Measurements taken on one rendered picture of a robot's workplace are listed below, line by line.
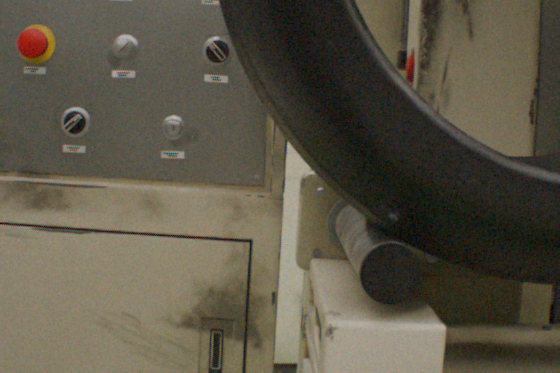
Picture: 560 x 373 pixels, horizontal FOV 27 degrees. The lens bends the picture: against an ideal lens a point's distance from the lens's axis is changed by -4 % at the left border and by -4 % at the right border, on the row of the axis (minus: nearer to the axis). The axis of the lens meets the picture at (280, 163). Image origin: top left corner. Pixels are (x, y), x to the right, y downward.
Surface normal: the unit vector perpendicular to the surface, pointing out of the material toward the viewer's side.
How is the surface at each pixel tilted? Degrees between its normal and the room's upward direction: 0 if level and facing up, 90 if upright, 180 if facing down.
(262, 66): 112
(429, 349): 90
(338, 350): 90
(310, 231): 90
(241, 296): 90
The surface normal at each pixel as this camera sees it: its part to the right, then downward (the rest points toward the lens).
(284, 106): -0.62, 0.43
